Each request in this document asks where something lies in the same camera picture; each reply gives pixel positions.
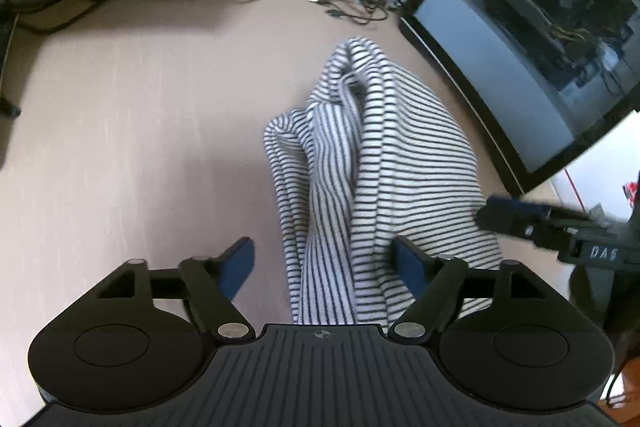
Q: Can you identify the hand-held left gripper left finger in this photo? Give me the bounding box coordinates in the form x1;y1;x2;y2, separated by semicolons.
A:
80;236;257;344

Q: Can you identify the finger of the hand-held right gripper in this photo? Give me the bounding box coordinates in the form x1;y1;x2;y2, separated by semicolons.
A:
474;195;553;249

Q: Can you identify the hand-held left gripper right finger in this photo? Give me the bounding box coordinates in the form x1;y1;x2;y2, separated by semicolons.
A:
387;236;567;344

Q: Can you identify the striped white shirt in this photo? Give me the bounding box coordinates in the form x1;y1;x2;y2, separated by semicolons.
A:
263;36;504;326

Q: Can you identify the glass panel computer case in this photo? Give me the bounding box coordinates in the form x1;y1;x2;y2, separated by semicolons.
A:
398;0;640;196

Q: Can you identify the thin black cable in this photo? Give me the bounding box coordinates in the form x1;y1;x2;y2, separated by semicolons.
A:
12;0;177;34

